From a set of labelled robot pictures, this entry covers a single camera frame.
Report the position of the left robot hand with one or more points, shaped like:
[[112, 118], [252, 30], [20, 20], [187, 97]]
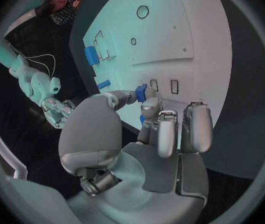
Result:
[[132, 171]]

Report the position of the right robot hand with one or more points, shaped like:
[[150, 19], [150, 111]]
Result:
[[56, 110]]

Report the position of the blue short cylinder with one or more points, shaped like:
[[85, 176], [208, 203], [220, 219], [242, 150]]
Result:
[[103, 84]]

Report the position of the person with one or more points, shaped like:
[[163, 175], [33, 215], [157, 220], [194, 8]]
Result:
[[62, 3]]

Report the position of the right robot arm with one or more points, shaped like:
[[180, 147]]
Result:
[[27, 74]]

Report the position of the blue plug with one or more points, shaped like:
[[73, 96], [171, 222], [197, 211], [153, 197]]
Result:
[[141, 93]]

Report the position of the white task board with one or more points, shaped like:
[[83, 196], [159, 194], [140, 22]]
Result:
[[160, 56]]

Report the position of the blue block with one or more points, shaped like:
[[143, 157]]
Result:
[[91, 56]]

